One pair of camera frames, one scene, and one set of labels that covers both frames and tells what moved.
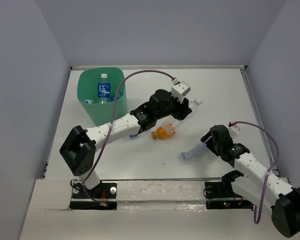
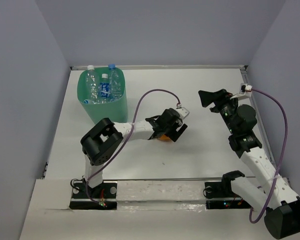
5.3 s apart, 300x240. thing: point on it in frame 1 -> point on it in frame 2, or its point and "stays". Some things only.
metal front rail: (159, 178) stays
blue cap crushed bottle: (197, 152) -> (115, 78)
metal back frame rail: (161, 67) stays
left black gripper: (182, 109) -> (176, 135)
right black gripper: (209, 142) -> (219, 98)
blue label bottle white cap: (104, 89) stays
